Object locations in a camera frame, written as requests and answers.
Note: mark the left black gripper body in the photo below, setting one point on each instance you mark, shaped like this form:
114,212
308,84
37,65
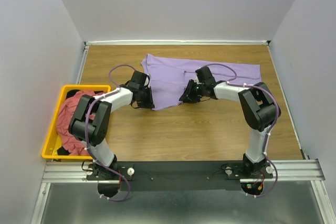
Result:
146,98

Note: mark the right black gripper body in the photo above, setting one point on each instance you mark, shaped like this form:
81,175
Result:
191,92

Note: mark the purple t shirt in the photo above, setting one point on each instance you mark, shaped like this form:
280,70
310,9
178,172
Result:
169,77

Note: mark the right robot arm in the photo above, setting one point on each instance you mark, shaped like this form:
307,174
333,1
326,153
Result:
260,110

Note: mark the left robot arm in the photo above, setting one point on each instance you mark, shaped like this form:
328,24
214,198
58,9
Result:
90,121

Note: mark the black t shirt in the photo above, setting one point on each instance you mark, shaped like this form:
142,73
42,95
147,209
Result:
71,94

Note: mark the yellow plastic bin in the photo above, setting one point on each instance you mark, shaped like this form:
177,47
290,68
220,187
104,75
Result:
53,141

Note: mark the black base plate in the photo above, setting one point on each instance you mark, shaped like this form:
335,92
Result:
172,176

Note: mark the aluminium frame rail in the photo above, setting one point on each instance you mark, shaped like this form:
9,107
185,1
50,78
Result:
183,192

